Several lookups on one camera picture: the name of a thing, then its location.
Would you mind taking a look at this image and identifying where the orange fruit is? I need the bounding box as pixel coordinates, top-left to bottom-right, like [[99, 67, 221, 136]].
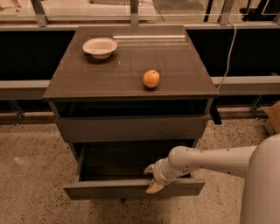
[[143, 70, 160, 88]]

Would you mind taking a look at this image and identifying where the white cable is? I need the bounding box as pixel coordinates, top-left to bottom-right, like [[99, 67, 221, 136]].
[[217, 21, 238, 91]]

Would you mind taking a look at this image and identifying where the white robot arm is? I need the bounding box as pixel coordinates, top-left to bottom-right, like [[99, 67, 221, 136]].
[[144, 134, 280, 224]]

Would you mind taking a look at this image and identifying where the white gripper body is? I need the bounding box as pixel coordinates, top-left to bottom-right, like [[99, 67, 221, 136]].
[[153, 158, 175, 186]]

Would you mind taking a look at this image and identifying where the grey drawer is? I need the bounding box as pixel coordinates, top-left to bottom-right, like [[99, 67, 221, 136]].
[[56, 115, 209, 143], [63, 145, 205, 200]]

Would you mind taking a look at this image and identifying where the cardboard box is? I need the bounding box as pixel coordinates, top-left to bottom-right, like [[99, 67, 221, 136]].
[[265, 101, 280, 136]]

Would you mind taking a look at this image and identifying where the grey top drawer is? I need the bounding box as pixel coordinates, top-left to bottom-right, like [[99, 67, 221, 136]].
[[56, 115, 209, 143]]

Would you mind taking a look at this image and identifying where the metal window railing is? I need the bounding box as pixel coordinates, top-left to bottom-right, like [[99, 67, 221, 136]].
[[0, 0, 280, 30]]

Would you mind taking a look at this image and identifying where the white paper bowl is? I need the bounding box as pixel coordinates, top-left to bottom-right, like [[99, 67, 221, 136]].
[[82, 38, 118, 60]]

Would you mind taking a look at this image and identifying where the grey drawer cabinet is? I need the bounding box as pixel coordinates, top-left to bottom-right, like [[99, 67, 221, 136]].
[[43, 26, 218, 156]]

